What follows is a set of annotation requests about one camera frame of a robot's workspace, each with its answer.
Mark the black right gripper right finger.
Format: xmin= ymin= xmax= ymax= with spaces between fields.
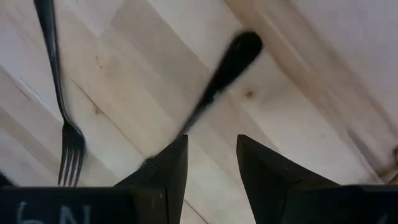
xmin=236 ymin=134 xmax=398 ymax=224

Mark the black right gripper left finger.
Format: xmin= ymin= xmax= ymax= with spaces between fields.
xmin=0 ymin=134 xmax=189 ymax=224

